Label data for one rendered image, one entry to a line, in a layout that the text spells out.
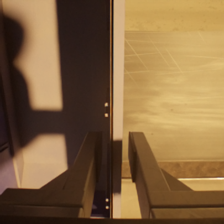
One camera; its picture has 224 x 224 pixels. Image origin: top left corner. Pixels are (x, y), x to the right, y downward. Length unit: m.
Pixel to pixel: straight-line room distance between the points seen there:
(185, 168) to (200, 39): 0.23
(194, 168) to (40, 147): 0.29
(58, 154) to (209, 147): 0.27
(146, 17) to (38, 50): 0.17
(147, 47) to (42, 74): 0.17
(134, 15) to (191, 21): 0.08
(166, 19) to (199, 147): 0.22
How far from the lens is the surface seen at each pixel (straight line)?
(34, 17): 0.29
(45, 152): 0.32
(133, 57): 0.26
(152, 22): 0.27
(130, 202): 0.36
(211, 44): 0.30
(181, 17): 0.29
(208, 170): 0.37
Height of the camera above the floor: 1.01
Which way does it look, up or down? 76 degrees down
